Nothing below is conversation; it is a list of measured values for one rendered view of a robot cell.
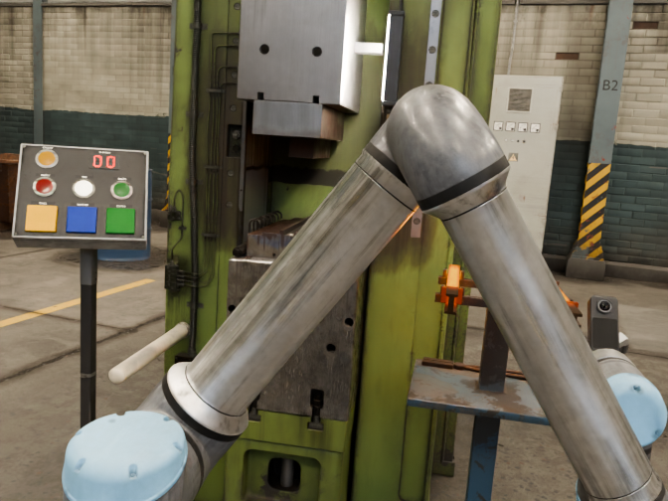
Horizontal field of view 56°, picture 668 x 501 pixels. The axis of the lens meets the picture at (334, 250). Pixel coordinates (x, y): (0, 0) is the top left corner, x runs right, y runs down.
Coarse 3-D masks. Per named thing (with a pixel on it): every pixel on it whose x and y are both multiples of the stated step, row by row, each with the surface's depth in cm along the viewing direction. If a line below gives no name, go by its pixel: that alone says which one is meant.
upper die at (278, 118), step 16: (256, 112) 180; (272, 112) 180; (288, 112) 179; (304, 112) 178; (320, 112) 177; (336, 112) 201; (256, 128) 181; (272, 128) 180; (288, 128) 179; (304, 128) 179; (320, 128) 178; (336, 128) 204
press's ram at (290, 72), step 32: (256, 0) 176; (288, 0) 174; (320, 0) 173; (352, 0) 180; (256, 32) 177; (288, 32) 175; (320, 32) 174; (352, 32) 185; (256, 64) 178; (288, 64) 177; (320, 64) 175; (352, 64) 191; (256, 96) 180; (288, 96) 178; (320, 96) 177; (352, 96) 198
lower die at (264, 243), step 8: (272, 224) 212; (280, 224) 206; (288, 224) 207; (256, 232) 191; (264, 232) 186; (272, 232) 187; (280, 232) 184; (296, 232) 184; (248, 240) 186; (256, 240) 186; (264, 240) 186; (272, 240) 185; (280, 240) 185; (288, 240) 184; (248, 248) 187; (256, 248) 186; (264, 248) 186; (272, 248) 186; (280, 248) 185; (264, 256) 186; (272, 256) 186
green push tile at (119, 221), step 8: (112, 208) 175; (112, 216) 174; (120, 216) 175; (128, 216) 176; (112, 224) 174; (120, 224) 174; (128, 224) 175; (112, 232) 173; (120, 232) 173; (128, 232) 174
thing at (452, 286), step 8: (448, 272) 163; (456, 272) 164; (448, 280) 153; (456, 280) 154; (448, 288) 139; (456, 288) 140; (448, 296) 134; (456, 296) 134; (448, 304) 134; (456, 304) 142; (448, 312) 135
